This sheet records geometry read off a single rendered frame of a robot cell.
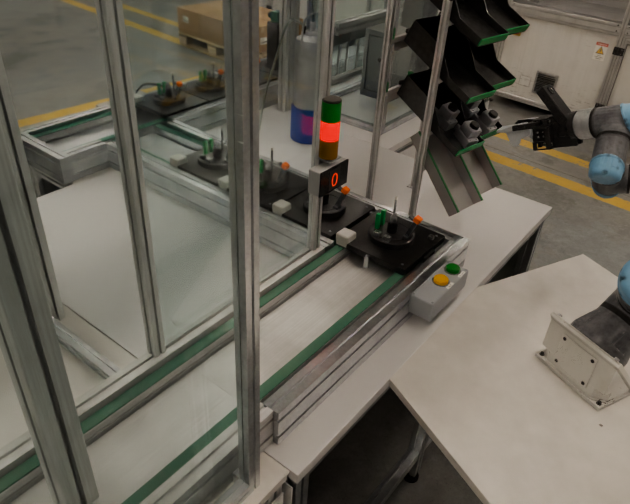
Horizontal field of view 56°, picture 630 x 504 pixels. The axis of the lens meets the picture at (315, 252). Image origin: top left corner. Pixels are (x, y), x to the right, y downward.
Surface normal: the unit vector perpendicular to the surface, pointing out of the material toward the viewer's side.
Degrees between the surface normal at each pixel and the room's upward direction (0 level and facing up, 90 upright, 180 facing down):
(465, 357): 0
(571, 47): 90
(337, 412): 0
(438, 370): 0
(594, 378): 90
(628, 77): 90
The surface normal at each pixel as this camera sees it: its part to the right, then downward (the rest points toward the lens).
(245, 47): 0.79, 0.38
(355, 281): 0.05, -0.83
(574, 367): -0.88, 0.22
